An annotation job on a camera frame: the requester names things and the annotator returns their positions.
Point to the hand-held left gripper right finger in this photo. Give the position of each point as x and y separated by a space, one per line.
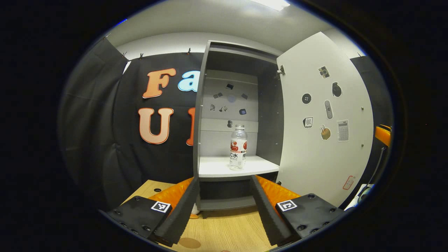
267 217

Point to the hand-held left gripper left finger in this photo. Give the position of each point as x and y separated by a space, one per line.
182 217

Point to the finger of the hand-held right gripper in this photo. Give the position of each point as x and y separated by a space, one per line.
382 135

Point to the round brown coaster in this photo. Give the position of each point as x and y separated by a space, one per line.
189 243

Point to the light grey cabinet door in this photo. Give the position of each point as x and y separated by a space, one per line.
297 157

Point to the clear red-label bottle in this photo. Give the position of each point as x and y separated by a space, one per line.
238 147

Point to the dark grey cabinet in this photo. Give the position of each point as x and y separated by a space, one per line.
269 115

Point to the white cabinet shelf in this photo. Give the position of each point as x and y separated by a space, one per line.
217 166

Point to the small white toy figure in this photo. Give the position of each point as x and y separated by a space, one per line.
194 209

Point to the black backdrop cloth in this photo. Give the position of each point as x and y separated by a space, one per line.
105 122

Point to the ceiling light panel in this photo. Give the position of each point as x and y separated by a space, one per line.
273 3

